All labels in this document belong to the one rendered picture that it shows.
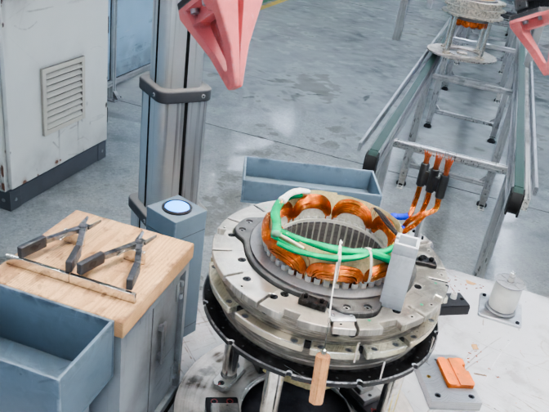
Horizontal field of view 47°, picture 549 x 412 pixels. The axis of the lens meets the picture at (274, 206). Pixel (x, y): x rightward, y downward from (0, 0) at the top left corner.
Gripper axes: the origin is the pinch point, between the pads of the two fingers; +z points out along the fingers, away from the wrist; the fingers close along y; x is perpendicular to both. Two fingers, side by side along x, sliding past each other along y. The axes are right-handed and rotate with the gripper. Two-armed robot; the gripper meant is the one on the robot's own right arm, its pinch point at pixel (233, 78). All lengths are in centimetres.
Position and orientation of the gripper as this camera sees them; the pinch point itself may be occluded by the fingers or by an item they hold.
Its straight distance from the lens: 52.7
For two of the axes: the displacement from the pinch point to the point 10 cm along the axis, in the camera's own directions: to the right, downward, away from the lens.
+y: 8.3, -1.5, 5.4
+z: 1.7, 9.9, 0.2
